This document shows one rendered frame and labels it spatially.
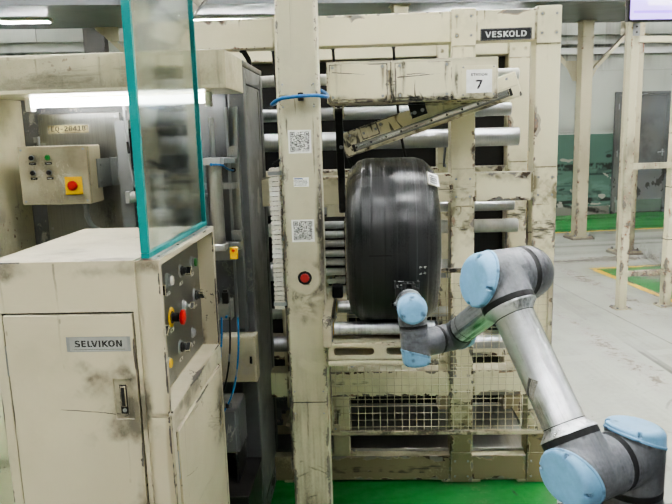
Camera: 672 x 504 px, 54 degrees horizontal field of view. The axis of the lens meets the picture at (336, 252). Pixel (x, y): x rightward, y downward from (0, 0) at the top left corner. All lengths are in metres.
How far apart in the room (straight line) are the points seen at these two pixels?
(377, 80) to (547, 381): 1.38
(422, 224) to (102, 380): 1.00
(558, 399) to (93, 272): 1.02
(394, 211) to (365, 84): 0.59
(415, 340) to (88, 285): 0.81
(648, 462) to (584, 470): 0.16
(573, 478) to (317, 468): 1.28
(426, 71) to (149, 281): 1.32
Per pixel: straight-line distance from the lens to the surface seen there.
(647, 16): 6.00
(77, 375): 1.67
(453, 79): 2.45
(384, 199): 2.03
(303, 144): 2.17
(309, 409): 2.37
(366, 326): 2.18
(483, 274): 1.41
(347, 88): 2.43
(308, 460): 2.45
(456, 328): 1.77
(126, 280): 1.56
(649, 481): 1.49
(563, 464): 1.36
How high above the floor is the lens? 1.53
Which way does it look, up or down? 10 degrees down
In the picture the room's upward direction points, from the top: 2 degrees counter-clockwise
